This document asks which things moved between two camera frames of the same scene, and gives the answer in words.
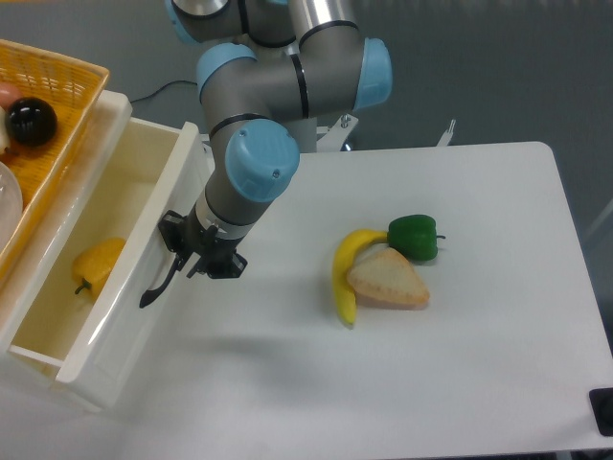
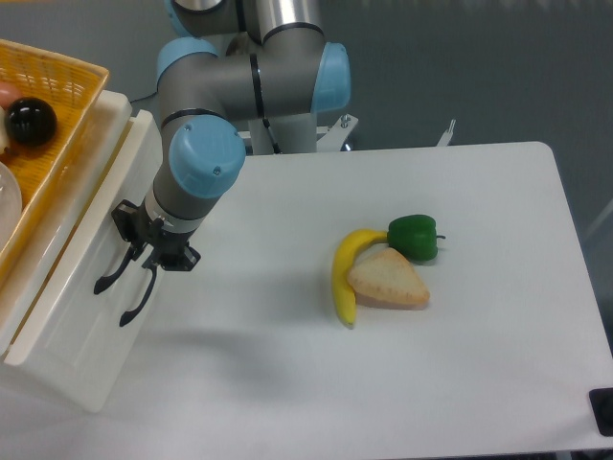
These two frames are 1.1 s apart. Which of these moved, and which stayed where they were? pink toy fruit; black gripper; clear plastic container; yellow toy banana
Moved: black gripper
Stayed: yellow toy banana; clear plastic container; pink toy fruit
